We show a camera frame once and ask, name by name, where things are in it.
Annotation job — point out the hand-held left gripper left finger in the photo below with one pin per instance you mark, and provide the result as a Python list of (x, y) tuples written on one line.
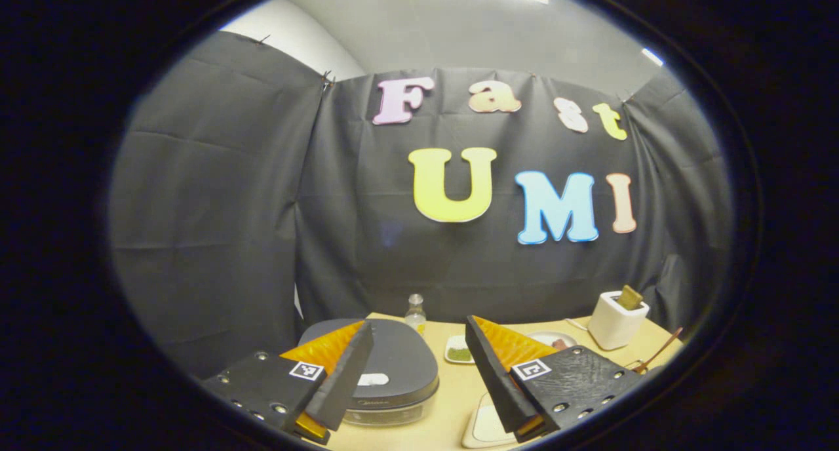
[(351, 379)]

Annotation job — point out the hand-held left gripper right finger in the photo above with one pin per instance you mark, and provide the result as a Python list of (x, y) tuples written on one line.
[(495, 385)]

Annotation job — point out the black silver rice cooker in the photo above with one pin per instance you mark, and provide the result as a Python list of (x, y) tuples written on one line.
[(400, 359)]

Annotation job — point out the brown wooden spoon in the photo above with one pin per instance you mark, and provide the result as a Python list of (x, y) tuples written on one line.
[(662, 349)]

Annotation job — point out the clear plastic rice box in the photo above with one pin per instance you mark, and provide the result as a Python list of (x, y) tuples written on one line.
[(482, 398)]

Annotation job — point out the white divided condiment dish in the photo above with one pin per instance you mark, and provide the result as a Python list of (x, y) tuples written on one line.
[(459, 352)]

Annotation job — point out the white round plate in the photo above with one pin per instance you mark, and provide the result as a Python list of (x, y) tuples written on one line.
[(544, 336)]

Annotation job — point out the red meat piece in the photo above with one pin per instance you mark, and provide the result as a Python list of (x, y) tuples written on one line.
[(560, 344)]

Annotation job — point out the small glass bottle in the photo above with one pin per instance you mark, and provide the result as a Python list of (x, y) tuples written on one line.
[(415, 316)]

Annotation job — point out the white toaster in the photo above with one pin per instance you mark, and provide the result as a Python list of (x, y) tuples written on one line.
[(613, 326)]

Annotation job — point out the brown toast slice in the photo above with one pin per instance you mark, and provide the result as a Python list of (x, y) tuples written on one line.
[(630, 297)]

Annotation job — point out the black backdrop cloth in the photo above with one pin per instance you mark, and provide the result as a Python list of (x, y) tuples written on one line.
[(216, 208)]

